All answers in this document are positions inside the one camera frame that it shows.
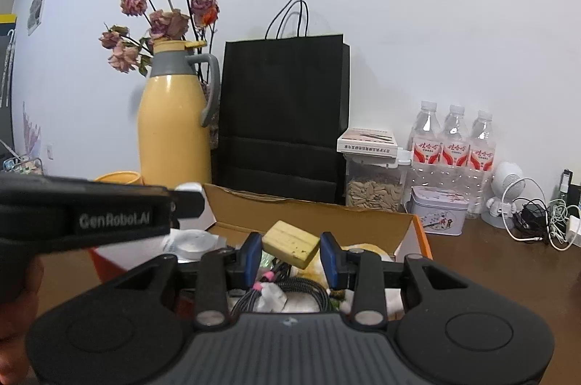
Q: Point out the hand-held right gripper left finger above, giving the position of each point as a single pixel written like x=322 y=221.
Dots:
x=253 y=258

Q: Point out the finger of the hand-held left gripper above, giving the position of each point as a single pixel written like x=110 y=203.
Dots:
x=188 y=205

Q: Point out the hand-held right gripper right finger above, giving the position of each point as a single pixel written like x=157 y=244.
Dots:
x=329 y=260

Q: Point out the small white object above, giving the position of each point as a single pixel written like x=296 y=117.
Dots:
x=188 y=186

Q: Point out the white ribbed round lid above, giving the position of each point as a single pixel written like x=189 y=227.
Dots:
x=193 y=242

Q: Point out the yellow wooden block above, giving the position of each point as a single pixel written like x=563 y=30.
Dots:
x=290 y=242

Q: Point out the orange-edged cardboard box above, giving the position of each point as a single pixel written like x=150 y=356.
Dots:
x=327 y=217

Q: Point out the clear plastic packet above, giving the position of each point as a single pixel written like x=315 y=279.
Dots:
x=170 y=248

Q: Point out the person's left hand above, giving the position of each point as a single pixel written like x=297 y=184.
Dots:
x=16 y=321

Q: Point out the white crumpled plastic bag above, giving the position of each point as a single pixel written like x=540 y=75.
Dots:
x=272 y=299

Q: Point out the yellow mug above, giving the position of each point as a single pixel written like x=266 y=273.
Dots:
x=118 y=177

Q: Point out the yellow thermos jug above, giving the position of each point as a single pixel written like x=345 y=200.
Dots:
x=174 y=130

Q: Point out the clear container of seeds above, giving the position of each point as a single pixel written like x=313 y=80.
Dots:
x=374 y=192

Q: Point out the pale printed tin box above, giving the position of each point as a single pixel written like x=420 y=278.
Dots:
x=438 y=212

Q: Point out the flat white box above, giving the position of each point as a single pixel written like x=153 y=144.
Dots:
x=367 y=141

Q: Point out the black paper bag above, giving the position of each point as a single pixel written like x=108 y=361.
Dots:
x=281 y=103

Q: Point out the dark panel with yellow top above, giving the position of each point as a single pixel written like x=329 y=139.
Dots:
x=5 y=71

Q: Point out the clear water bottle red label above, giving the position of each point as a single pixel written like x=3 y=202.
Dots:
x=425 y=130
x=455 y=133
x=482 y=140

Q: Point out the black power adapter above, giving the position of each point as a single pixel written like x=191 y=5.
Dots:
x=531 y=212

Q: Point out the white charger plug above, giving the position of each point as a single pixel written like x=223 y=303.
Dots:
x=574 y=227

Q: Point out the dark box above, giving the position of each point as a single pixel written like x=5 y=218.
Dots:
x=576 y=199

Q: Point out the white wall socket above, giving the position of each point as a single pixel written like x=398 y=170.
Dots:
x=50 y=152

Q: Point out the pink wall decal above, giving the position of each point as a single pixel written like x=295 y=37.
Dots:
x=31 y=130

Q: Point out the framed wall picture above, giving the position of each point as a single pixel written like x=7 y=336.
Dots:
x=37 y=8

